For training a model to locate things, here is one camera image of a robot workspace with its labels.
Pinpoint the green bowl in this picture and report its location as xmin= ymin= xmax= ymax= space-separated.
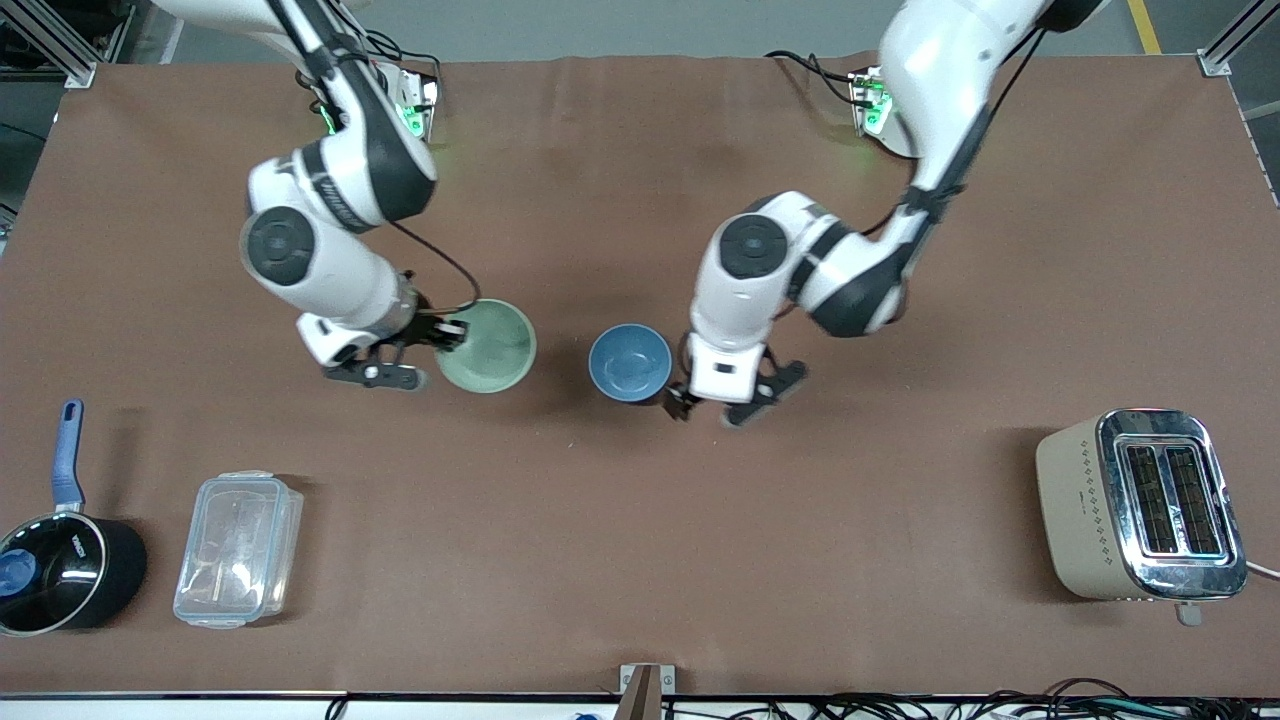
xmin=437 ymin=298 xmax=538 ymax=394

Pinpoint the blue bowl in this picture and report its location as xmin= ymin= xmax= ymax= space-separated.
xmin=588 ymin=323 xmax=673 ymax=404

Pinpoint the left arm base connector panel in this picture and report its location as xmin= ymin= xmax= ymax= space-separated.
xmin=849 ymin=68 xmax=897 ymax=137

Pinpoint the right arm base connector panel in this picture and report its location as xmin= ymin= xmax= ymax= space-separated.
xmin=388 ymin=64 xmax=442 ymax=143

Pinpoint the brown table cover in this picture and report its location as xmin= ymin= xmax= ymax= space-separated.
xmin=0 ymin=50 xmax=1280 ymax=699

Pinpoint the clear plastic food container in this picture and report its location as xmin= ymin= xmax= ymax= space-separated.
xmin=173 ymin=470 xmax=304 ymax=630

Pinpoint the beige chrome toaster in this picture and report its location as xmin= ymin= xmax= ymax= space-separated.
xmin=1035 ymin=408 xmax=1249 ymax=628

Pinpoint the glass lid with blue knob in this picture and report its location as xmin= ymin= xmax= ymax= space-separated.
xmin=0 ymin=516 xmax=107 ymax=633

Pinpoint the black right arm wrist cable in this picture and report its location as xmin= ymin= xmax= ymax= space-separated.
xmin=388 ymin=218 xmax=483 ymax=317

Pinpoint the black right arm base cable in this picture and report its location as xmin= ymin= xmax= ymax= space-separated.
xmin=345 ymin=28 xmax=444 ymax=89

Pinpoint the black arm base cable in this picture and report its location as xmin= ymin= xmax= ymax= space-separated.
xmin=345 ymin=28 xmax=444 ymax=89
xmin=764 ymin=49 xmax=863 ymax=106

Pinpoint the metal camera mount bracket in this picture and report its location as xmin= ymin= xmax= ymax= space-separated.
xmin=618 ymin=663 xmax=676 ymax=720

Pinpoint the black left arm base cable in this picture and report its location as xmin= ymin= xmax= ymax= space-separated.
xmin=764 ymin=49 xmax=863 ymax=106

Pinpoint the black saucepan with blue handle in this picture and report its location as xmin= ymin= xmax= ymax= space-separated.
xmin=0 ymin=399 xmax=149 ymax=637

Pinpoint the aluminium frame profile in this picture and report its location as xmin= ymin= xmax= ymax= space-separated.
xmin=1198 ymin=0 xmax=1280 ymax=78
xmin=0 ymin=0 xmax=137 ymax=89

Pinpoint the black cable bundle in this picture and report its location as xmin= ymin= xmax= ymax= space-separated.
xmin=660 ymin=678 xmax=1280 ymax=720

